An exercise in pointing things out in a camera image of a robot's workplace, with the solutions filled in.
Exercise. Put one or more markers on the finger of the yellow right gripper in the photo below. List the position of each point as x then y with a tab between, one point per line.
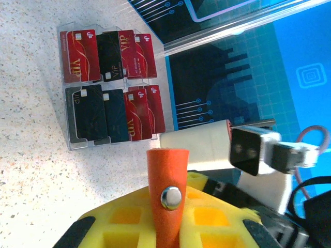
196	178

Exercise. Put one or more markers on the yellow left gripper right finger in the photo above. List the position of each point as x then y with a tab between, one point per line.
232	232

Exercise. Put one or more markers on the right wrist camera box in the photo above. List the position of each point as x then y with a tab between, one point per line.
245	149

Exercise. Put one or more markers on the red VIP card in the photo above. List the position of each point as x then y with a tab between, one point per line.
146	59
63	56
82	54
137	116
157	111
126	56

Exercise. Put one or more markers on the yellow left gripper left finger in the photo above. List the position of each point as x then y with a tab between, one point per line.
124	232

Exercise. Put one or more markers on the clear acrylic card display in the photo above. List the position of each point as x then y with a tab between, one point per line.
75	146

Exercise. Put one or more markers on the orange felt card holder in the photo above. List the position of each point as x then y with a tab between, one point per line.
168	170

